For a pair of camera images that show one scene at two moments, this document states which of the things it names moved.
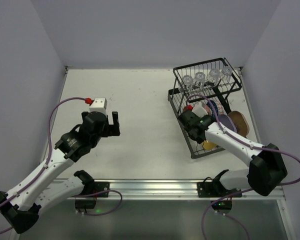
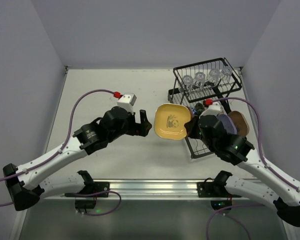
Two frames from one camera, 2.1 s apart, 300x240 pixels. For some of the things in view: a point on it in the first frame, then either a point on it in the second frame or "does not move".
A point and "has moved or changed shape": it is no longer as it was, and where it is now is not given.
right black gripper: x=187 y=121 does not move
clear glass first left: x=187 y=81 does not move
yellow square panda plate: x=208 y=145 has moved or changed shape
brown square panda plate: x=242 y=125 does not move
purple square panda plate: x=226 y=120 does not move
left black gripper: x=110 y=127 -> x=136 y=124
